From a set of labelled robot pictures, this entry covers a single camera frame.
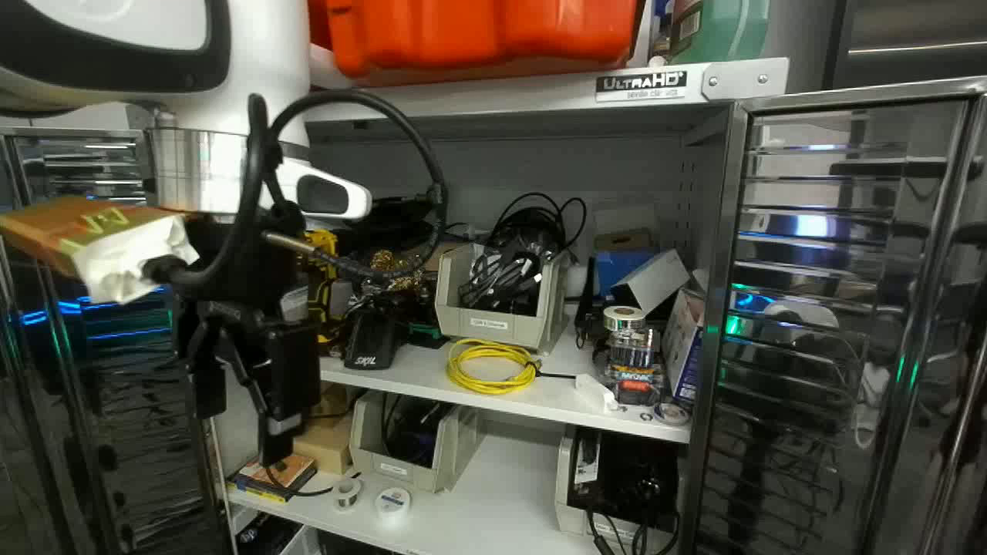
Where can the blue box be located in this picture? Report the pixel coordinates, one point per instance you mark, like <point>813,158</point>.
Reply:
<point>614,270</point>

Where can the black battery charger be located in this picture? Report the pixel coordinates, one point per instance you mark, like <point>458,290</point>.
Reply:
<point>372,336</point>

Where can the white open flap box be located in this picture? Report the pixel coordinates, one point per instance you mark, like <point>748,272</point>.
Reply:
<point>662,278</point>

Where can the short orange plastic case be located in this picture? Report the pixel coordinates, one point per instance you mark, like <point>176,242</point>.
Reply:
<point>412,31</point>

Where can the flat brown book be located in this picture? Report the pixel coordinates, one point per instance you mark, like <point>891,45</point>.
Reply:
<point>274,475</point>

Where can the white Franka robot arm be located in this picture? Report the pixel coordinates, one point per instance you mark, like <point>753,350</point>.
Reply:
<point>256,51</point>

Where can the small white tape roll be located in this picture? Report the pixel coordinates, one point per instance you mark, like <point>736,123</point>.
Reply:
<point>392,500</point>
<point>349,493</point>

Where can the long orange plastic case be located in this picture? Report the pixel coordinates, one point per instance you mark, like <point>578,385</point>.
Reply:
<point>567,30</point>

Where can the white metal shelf unit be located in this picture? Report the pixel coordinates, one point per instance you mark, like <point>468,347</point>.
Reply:
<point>496,493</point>

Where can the small box of parts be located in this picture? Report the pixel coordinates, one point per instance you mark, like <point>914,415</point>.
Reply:
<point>634,370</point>

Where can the dark cabinet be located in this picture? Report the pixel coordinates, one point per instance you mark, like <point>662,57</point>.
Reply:
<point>906,40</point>

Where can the green white container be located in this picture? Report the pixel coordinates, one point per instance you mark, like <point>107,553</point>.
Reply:
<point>727,25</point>

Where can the light wooden block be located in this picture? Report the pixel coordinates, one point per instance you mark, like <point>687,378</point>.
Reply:
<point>325,444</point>

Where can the grey tool bin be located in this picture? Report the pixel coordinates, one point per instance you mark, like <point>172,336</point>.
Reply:
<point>500,322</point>

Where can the white printed box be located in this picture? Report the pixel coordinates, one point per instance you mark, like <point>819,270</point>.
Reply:
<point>681,347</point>

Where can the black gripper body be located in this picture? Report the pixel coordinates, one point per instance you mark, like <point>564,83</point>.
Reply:
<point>279,360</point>

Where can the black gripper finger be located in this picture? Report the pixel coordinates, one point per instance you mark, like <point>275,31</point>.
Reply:
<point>281,436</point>
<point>205,379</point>

